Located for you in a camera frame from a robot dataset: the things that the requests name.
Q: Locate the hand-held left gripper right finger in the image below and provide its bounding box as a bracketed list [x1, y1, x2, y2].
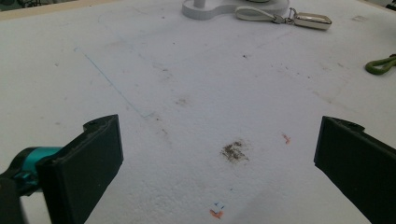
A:
[313, 116, 396, 224]

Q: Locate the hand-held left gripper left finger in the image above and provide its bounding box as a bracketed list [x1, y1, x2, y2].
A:
[35, 114, 124, 224]

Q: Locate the green strap keychain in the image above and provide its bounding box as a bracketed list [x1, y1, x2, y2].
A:
[364, 54, 396, 76]

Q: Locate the white strap silver keychain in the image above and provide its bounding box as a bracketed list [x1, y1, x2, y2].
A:
[234, 6, 332, 31]

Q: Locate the white foam mat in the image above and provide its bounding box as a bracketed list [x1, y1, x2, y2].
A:
[0, 0, 396, 224]

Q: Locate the small white paper scrap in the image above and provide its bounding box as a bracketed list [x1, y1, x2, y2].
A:
[212, 202, 226, 215]

